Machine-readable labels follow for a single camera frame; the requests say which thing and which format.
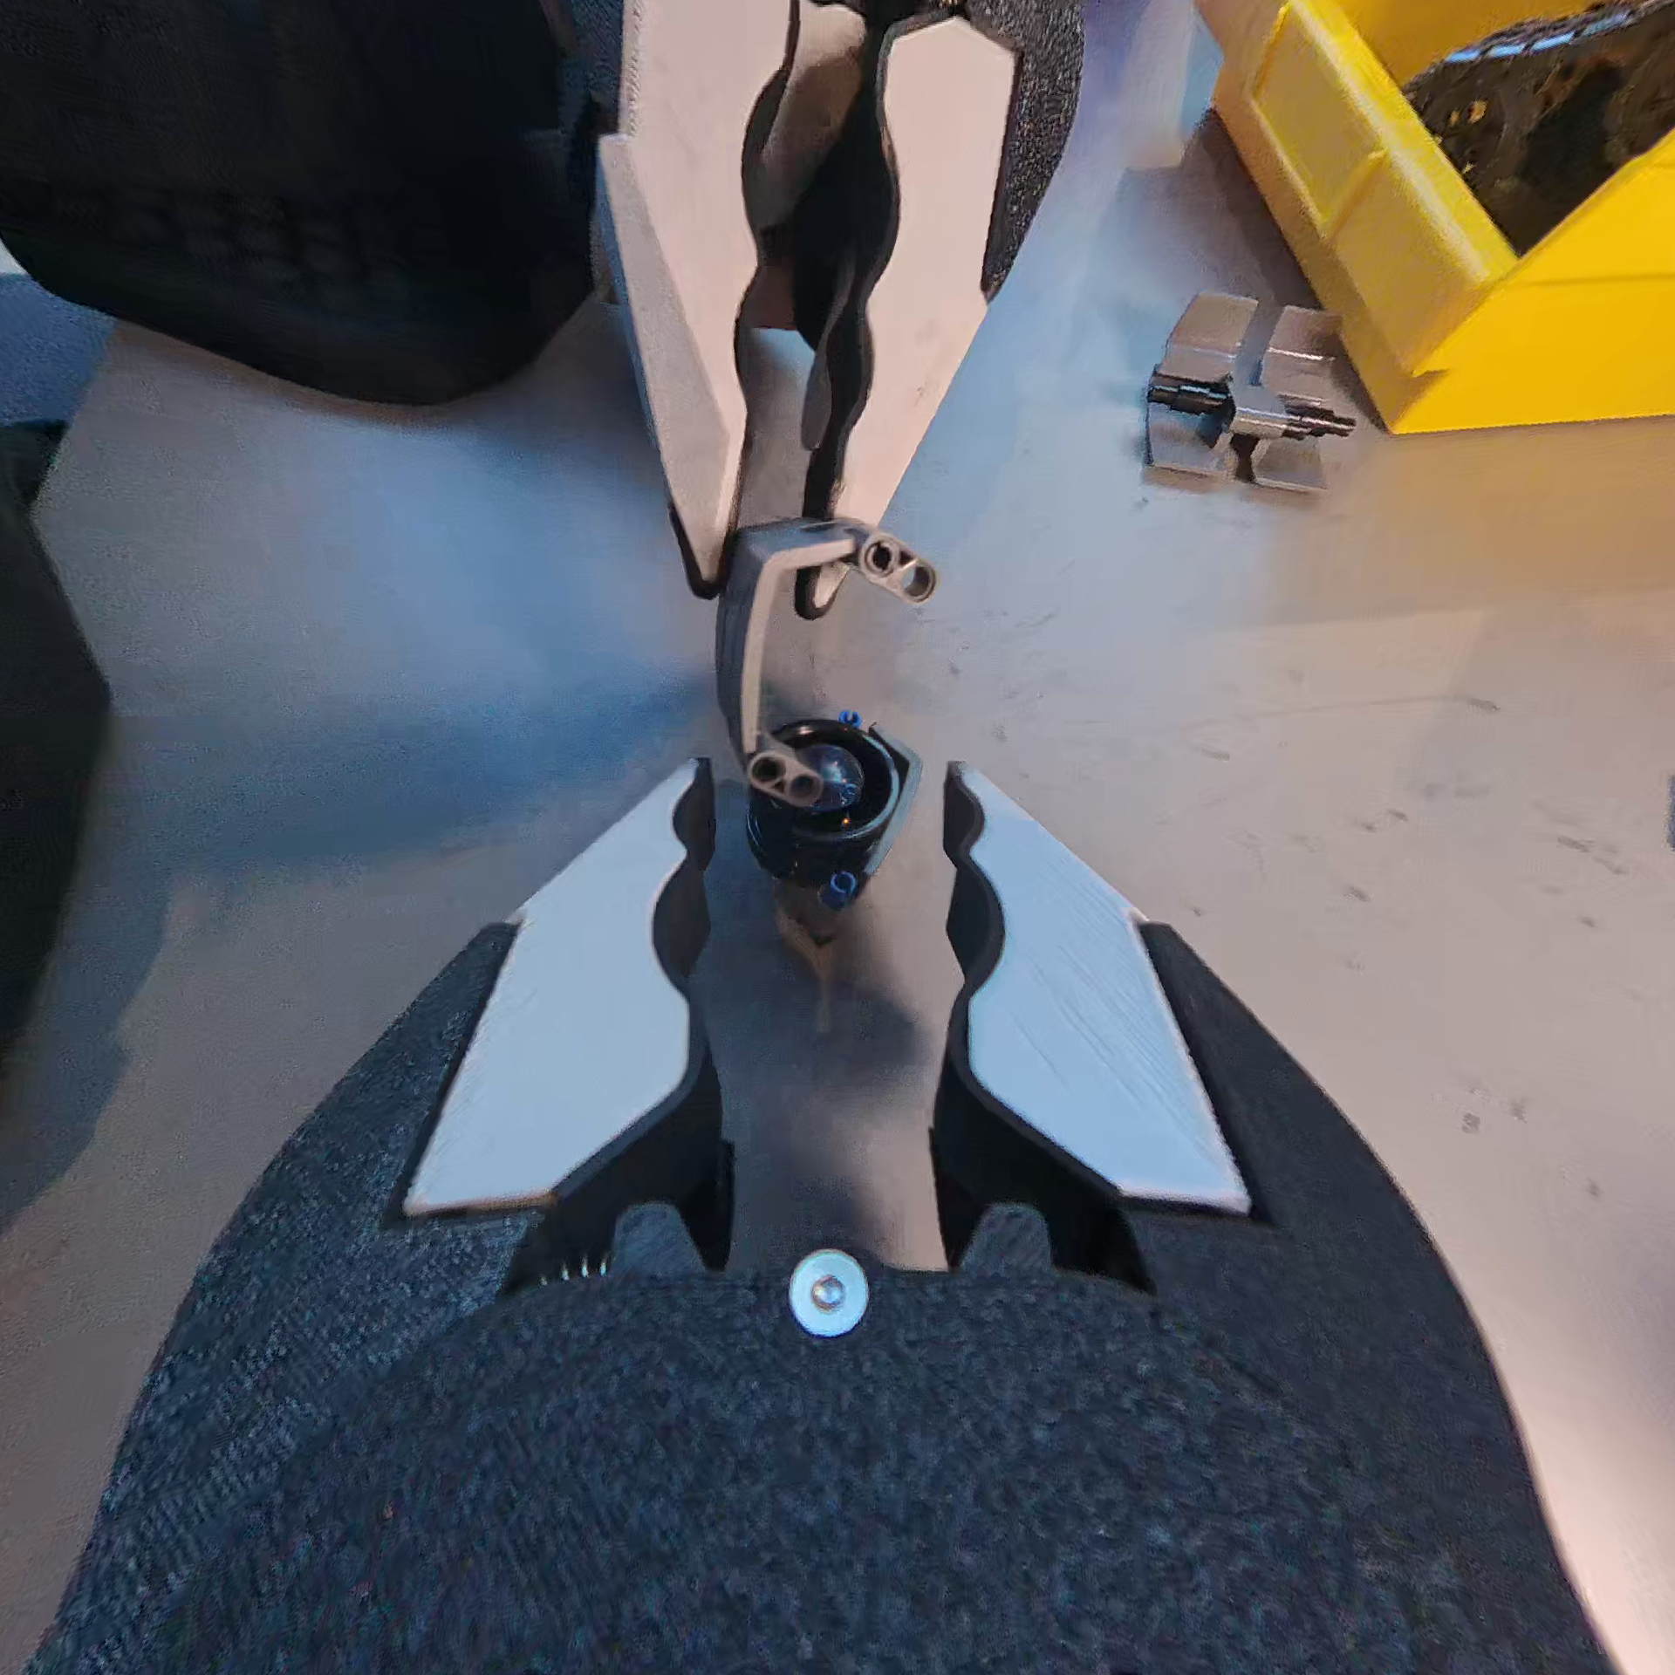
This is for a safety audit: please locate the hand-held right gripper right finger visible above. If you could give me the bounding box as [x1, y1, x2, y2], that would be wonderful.
[931, 761, 1254, 1267]

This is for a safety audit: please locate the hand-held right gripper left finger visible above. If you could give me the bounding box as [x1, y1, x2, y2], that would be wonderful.
[403, 755, 734, 1269]

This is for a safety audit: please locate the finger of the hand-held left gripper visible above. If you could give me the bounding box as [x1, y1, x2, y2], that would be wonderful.
[592, 0, 799, 599]
[795, 0, 1019, 619]

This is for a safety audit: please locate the black toy lens assembly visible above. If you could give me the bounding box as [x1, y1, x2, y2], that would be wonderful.
[744, 709, 925, 912]

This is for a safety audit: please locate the grey curved toy panel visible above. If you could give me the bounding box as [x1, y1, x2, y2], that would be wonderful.
[714, 516, 941, 803]

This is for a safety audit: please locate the person's left forearm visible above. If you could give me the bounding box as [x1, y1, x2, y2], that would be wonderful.
[0, 0, 610, 406]

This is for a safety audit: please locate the grey toy brick assembly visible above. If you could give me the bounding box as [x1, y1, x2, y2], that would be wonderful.
[1142, 290, 1358, 494]

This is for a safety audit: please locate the yellow toy excavator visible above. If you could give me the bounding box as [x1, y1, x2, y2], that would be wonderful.
[1400, 0, 1675, 256]

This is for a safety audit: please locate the yellow storage bin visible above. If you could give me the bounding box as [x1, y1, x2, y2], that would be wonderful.
[1196, 0, 1675, 436]

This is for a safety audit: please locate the person's black hoodie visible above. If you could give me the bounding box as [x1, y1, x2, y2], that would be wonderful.
[0, 418, 111, 1048]

